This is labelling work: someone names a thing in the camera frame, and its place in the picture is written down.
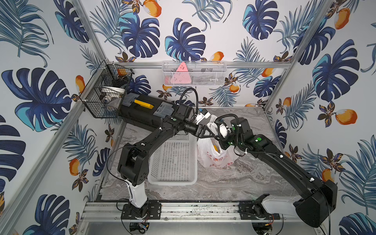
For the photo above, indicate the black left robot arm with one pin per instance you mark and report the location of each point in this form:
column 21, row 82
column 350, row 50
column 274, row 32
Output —
column 164, row 119

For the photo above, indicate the white plastic bag red print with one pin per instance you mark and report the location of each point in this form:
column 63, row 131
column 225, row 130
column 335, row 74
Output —
column 209, row 158

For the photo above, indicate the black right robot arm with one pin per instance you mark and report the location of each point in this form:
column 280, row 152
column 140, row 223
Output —
column 318, row 198

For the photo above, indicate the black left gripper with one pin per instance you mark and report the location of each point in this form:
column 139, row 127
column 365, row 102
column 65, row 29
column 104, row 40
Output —
column 201, row 130

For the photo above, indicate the pink triangular item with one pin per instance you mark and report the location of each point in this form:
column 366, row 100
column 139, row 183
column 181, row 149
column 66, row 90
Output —
column 181, row 76

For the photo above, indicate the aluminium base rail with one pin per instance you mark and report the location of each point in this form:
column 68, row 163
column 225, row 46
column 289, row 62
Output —
column 179, row 212

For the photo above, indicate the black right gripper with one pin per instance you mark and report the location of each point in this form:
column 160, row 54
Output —
column 223, row 145

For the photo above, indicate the white mesh wall shelf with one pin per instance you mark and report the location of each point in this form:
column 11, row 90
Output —
column 203, row 73

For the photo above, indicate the black wire basket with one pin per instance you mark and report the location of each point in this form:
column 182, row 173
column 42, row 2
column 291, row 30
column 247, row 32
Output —
column 104, row 93

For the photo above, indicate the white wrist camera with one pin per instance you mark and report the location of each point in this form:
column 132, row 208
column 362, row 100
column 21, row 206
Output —
column 223, row 131
column 202, row 114

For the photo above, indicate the white perforated plastic basket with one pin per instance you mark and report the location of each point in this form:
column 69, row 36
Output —
column 174, row 163

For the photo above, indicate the black toolbox yellow handle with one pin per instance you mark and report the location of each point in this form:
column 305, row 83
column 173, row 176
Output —
column 144, row 111

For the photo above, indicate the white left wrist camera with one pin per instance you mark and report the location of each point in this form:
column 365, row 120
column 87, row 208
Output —
column 202, row 114

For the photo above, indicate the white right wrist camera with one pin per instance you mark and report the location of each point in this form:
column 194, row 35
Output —
column 223, row 131

